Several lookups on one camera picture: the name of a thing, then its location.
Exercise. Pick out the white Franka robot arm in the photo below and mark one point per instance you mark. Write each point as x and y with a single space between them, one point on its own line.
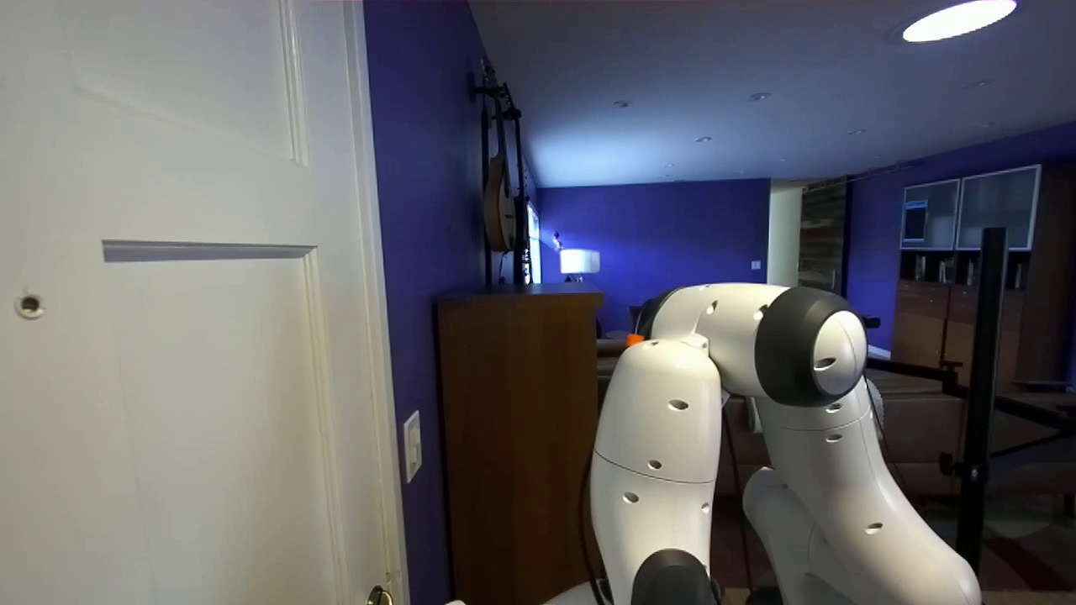
694 449

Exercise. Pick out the brown wooden cabinet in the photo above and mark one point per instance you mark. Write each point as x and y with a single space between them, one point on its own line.
505 449

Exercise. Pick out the white panelled door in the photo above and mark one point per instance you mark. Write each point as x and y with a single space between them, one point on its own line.
191 423

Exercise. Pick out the small round door peephole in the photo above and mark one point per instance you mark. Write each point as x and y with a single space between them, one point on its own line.
30 302

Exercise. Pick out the tan mandolin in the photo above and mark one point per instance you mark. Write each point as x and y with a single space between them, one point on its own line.
495 201

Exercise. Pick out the dark deadbolt lock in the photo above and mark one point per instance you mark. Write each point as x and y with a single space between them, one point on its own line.
378 596

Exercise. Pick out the round ceiling light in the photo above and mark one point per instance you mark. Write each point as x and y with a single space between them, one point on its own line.
961 19

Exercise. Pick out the white wall switch plate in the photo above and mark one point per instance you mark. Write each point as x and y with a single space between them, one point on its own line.
413 446

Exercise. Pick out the white framed glass wall cabinet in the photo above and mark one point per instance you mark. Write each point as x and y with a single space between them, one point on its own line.
988 205

